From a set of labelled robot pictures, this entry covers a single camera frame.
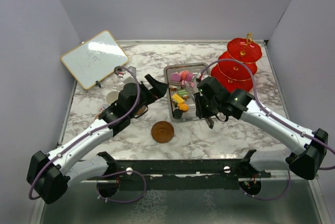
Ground white mug blue handle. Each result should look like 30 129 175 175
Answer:
105 91 119 105

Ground brown wooden coaster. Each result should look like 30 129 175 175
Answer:
151 121 174 143
135 106 148 118

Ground metal tongs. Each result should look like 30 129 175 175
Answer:
184 82 216 130

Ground stainless steel tray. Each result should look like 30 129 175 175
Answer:
163 63 207 122

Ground red three-tier cake stand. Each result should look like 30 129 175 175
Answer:
211 33 262 92

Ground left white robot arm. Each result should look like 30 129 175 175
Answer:
27 74 169 204

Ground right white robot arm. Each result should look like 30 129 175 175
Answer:
194 76 328 180

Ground small tea bag packet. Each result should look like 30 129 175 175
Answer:
99 104 109 112

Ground brown layered cake slice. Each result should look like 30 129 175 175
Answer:
169 81 182 91

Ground pink cake with cherry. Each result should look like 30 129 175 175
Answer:
182 80 194 89

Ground green layered cake slice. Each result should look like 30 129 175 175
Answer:
178 89 189 99

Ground orange fish-shaped pastry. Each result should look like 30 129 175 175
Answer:
178 103 189 112

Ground black round cookie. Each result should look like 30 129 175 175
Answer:
173 109 183 119

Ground pink mug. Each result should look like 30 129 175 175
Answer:
94 113 101 120

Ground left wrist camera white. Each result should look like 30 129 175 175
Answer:
114 66 135 84

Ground whiteboard with yellow frame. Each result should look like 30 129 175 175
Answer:
60 30 128 90

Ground black mounting rail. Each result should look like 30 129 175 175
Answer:
95 159 271 191

